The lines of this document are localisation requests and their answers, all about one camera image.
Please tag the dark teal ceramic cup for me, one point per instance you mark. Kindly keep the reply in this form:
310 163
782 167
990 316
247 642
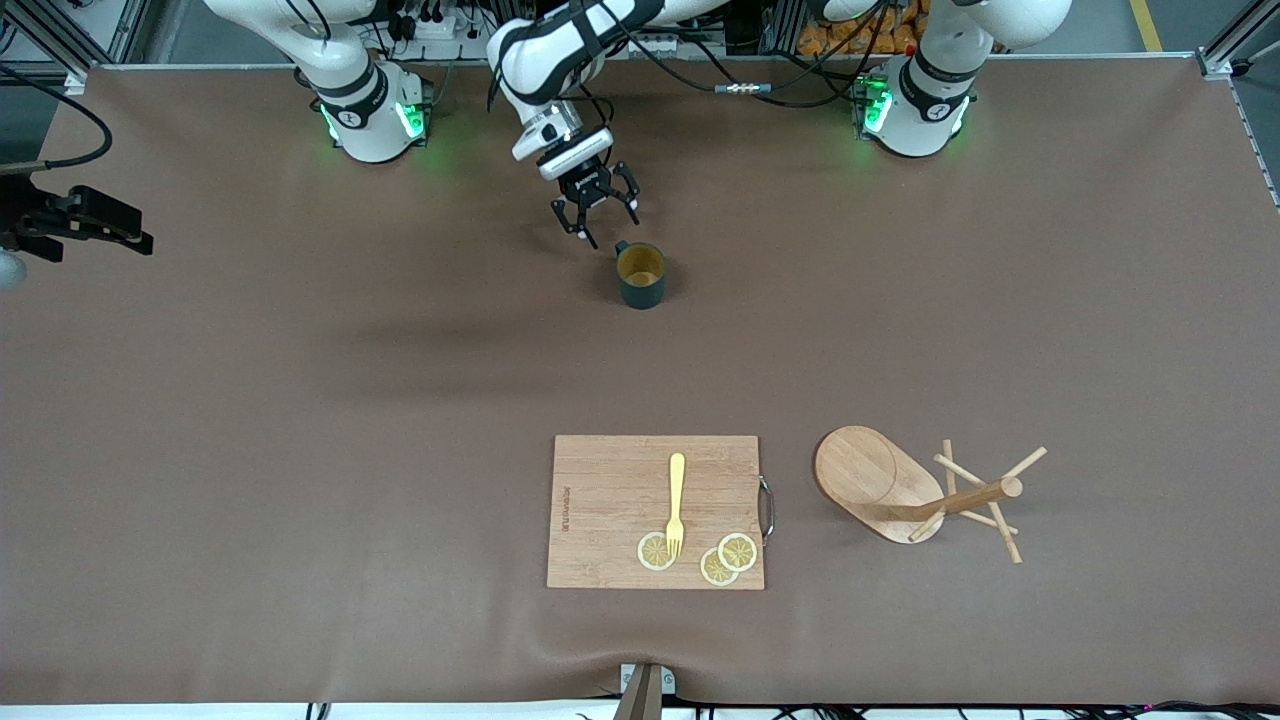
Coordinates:
640 290

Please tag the orange bagged goods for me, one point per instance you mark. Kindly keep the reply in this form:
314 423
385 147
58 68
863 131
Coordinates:
830 35

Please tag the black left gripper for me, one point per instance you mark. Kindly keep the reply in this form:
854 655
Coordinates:
592 184

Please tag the wooden mug rack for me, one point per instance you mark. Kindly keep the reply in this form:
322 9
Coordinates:
860 475

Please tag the lemon slice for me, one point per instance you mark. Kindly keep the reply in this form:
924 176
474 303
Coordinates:
740 551
716 570
652 552

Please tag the bamboo cutting board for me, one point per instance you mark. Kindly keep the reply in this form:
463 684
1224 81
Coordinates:
620 500

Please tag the metal table edge bracket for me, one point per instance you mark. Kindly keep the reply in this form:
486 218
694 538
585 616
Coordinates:
645 685

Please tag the brown table mat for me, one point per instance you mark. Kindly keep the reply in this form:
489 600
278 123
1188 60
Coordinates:
300 400

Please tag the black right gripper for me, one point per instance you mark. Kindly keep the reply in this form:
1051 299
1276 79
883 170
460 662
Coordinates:
30 217

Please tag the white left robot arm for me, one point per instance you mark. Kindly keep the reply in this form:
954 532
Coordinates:
540 55

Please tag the yellow plastic fork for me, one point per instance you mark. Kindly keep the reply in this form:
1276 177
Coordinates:
677 490

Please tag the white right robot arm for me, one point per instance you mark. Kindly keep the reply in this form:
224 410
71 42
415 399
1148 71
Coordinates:
365 115

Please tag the white power strip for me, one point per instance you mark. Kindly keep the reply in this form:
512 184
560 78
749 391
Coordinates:
450 40

